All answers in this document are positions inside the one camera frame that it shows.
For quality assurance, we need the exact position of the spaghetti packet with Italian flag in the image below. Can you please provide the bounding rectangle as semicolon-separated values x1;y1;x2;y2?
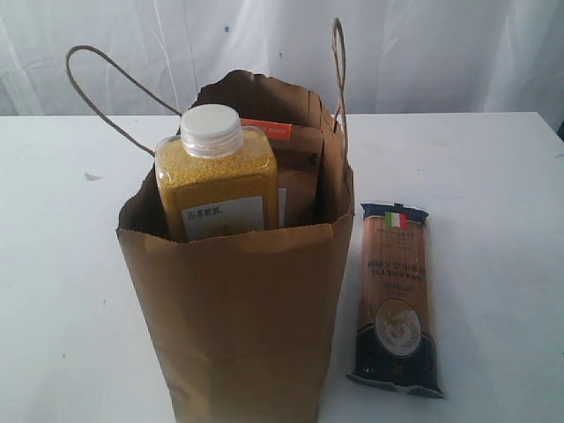
347;203;444;398

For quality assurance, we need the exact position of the white backdrop curtain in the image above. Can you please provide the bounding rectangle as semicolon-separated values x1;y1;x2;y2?
1;1;563;129

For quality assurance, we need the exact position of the brown pouch with orange label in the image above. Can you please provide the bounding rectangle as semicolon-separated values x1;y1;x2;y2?
241;118;323;227

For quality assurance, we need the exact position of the yellow grain bottle white cap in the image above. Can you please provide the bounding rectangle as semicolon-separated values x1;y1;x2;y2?
154;104;279;242

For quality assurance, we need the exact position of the large brown paper bag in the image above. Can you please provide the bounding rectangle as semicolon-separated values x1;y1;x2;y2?
116;70;354;422

